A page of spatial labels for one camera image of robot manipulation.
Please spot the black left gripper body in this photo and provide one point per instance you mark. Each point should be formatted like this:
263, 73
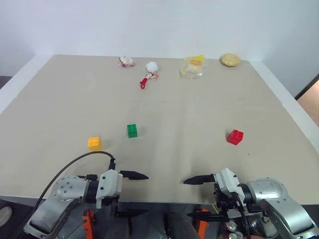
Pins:
114, 200

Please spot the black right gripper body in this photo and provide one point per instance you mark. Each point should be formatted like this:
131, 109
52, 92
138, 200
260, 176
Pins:
225, 203

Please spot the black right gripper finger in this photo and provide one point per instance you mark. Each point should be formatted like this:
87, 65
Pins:
211, 217
200, 179

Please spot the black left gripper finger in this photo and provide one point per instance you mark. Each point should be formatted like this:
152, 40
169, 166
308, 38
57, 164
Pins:
133, 175
129, 213

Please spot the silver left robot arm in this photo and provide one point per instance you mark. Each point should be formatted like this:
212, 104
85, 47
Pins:
49, 214

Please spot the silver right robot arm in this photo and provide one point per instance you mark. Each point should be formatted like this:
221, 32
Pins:
279, 201

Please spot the silver drink can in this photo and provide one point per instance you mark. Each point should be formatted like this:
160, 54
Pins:
236, 235
231, 225

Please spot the green toy brick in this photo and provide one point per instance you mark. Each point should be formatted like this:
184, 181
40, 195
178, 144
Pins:
132, 131

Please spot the orange toy brick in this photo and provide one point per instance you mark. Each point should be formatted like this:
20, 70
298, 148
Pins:
94, 144

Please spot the red toy brick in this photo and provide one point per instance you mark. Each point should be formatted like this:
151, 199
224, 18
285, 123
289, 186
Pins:
235, 137

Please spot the grey shoe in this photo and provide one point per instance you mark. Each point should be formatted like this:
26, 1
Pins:
5, 216

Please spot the clear bag with yellow contents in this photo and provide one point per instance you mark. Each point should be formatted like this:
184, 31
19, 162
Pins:
193, 67

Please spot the red white wrapped snack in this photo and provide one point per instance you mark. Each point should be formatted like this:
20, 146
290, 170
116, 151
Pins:
126, 61

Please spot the round yellow pastry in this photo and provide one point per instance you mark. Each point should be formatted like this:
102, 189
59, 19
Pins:
230, 60

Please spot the orange bracket under table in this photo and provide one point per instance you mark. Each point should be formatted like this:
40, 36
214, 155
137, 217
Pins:
88, 222
202, 227

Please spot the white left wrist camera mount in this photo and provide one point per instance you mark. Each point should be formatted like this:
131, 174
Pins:
109, 181

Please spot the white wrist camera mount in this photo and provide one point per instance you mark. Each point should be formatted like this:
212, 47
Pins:
109, 181
227, 180

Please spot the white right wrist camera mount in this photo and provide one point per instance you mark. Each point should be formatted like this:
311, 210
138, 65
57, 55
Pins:
227, 180

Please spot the dark door frame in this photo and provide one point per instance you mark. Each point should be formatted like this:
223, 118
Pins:
309, 87

